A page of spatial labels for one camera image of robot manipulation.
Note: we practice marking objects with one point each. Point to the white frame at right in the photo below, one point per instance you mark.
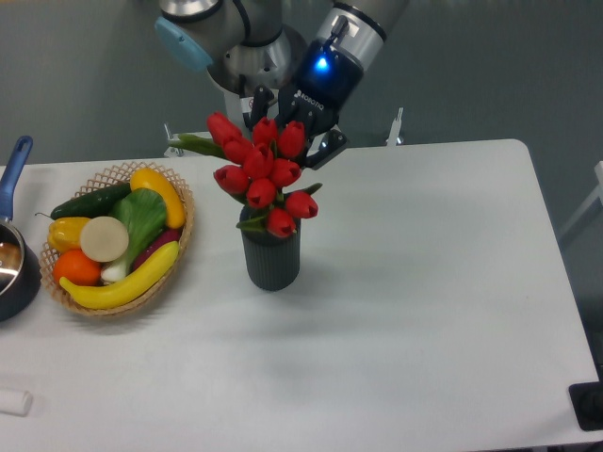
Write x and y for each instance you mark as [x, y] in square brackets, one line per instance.
[587, 211]

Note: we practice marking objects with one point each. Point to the white cylinder object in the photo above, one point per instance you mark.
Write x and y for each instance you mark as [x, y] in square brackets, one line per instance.
[15, 402]

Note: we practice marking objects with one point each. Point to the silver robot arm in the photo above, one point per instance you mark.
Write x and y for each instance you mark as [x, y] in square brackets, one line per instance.
[264, 67]

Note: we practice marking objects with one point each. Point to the green cucumber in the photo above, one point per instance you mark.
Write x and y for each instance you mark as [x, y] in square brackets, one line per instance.
[94, 204]

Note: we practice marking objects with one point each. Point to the long yellow squash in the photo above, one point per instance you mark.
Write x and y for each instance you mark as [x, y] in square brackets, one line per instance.
[132, 287]

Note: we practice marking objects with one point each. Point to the woven wicker basket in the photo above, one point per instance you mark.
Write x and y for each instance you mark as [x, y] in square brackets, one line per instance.
[114, 175]

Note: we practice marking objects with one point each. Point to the black box at edge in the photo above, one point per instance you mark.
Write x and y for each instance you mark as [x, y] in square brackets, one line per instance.
[586, 399]

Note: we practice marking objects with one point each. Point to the beige round disc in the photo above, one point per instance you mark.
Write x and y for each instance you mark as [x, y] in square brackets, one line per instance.
[104, 239]

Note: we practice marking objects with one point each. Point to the white metal base frame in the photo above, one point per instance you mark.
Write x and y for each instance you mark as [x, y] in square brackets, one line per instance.
[201, 143]

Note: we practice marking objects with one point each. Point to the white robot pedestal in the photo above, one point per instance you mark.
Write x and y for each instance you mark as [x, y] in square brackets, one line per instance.
[239, 109]

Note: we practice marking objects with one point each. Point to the orange fruit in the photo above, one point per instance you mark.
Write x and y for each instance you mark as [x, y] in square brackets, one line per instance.
[78, 268]

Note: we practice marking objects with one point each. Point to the red tulip bouquet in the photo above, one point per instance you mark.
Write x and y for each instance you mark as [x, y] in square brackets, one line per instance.
[259, 170]

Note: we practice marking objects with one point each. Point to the short yellow squash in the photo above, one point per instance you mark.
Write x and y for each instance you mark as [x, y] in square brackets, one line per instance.
[154, 180]

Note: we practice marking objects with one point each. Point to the yellow bell pepper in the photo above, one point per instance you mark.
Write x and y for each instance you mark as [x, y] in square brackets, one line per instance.
[64, 233]

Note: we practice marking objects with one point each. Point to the dark grey ribbed vase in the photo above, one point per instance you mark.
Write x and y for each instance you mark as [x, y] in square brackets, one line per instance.
[272, 263]

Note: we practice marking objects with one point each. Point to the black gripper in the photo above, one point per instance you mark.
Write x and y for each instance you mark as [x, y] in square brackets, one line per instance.
[317, 91]

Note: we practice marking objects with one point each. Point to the purple eggplant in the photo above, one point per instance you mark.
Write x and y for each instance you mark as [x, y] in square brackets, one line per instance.
[165, 237]

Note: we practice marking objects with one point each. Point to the green bok choy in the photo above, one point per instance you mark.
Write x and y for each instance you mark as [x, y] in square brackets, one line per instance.
[143, 213]

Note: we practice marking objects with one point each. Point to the blue handled saucepan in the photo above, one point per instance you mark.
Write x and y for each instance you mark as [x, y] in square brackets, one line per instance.
[20, 269]

